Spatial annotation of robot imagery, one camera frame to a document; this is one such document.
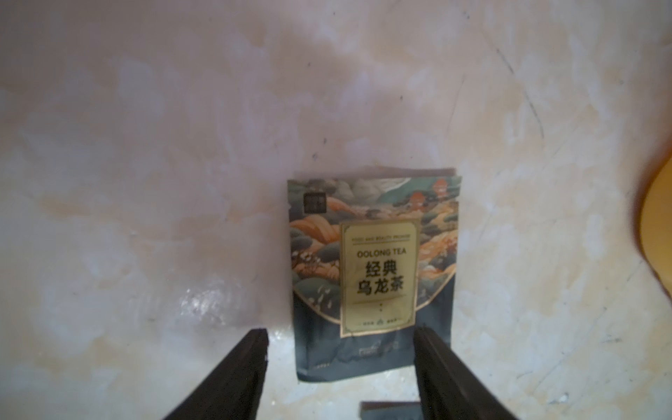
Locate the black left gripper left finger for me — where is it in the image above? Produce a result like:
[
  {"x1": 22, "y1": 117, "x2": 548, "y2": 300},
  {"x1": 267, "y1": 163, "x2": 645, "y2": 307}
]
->
[{"x1": 166, "y1": 328, "x2": 269, "y2": 420}]

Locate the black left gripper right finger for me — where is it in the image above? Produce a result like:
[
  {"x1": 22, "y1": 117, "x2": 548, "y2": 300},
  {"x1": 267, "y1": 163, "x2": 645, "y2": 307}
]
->
[{"x1": 413, "y1": 327, "x2": 516, "y2": 420}]

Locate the dark oolong tea bag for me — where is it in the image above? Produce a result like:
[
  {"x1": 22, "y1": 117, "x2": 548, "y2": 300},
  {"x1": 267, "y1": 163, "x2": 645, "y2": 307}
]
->
[{"x1": 287, "y1": 168, "x2": 461, "y2": 383}]

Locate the yellow plastic storage box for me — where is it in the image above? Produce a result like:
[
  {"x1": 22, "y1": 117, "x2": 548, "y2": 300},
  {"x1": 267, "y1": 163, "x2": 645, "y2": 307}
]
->
[{"x1": 639, "y1": 159, "x2": 671, "y2": 296}]

